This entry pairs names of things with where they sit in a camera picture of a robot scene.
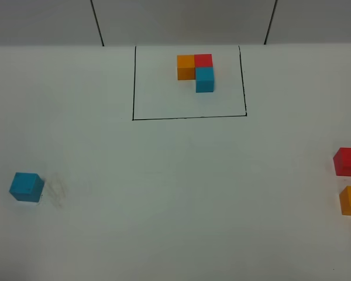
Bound orange template cube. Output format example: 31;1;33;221
177;55;195;80

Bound blue template cube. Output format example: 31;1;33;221
195;67;215;92

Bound red template cube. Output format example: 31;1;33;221
194;54;213;68

